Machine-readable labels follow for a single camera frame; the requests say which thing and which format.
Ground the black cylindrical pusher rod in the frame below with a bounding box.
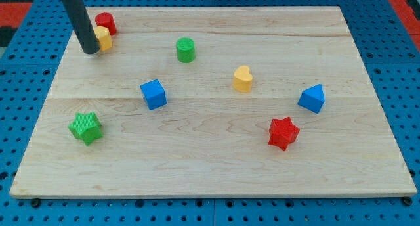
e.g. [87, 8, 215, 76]
[62, 0, 100, 55]

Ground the light wooden board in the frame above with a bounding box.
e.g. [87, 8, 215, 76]
[10, 7, 417, 199]

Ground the red star block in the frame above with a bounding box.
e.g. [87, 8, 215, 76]
[268, 117, 300, 151]

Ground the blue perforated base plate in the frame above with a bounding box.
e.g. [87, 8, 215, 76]
[1, 0, 419, 225]

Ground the green cylinder block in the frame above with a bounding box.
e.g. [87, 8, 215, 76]
[176, 37, 196, 63]

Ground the green star block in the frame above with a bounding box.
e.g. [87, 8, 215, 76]
[68, 112, 103, 146]

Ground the blue triangular prism block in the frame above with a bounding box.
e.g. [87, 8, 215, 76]
[298, 84, 326, 114]

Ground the red cylinder block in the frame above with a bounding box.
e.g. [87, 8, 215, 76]
[95, 12, 117, 35]

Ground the blue cube block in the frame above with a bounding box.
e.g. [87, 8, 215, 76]
[140, 79, 167, 110]

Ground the yellow hexagon block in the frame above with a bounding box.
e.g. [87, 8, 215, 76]
[94, 26, 113, 51]

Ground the yellow heart block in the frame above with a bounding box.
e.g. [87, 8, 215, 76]
[232, 66, 253, 93]

